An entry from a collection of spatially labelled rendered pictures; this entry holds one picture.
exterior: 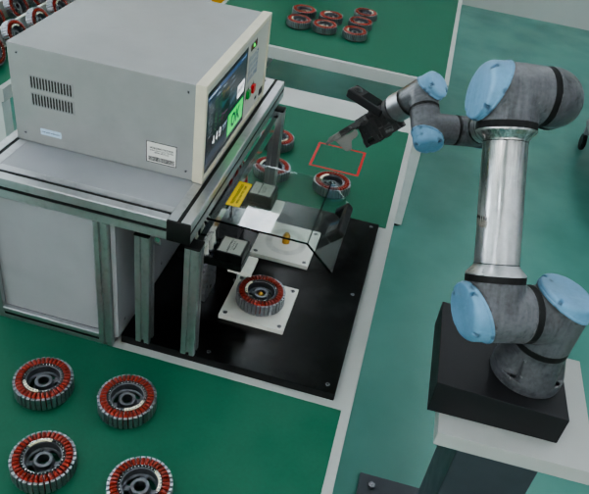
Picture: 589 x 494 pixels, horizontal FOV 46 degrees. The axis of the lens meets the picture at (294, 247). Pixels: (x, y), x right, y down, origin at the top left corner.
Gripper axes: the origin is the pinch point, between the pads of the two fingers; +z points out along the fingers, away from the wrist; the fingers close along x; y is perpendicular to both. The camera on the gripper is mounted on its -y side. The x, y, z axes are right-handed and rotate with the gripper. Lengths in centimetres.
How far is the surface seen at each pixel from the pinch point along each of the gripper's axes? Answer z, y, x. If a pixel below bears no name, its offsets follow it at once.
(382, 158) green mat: 12.9, 12.6, 29.2
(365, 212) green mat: 4.6, 22.9, -1.6
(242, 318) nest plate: -1, 26, -63
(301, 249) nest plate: 2.5, 21.1, -33.1
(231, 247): -7, 11, -60
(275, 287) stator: -4, 24, -53
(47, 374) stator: 11, 14, -102
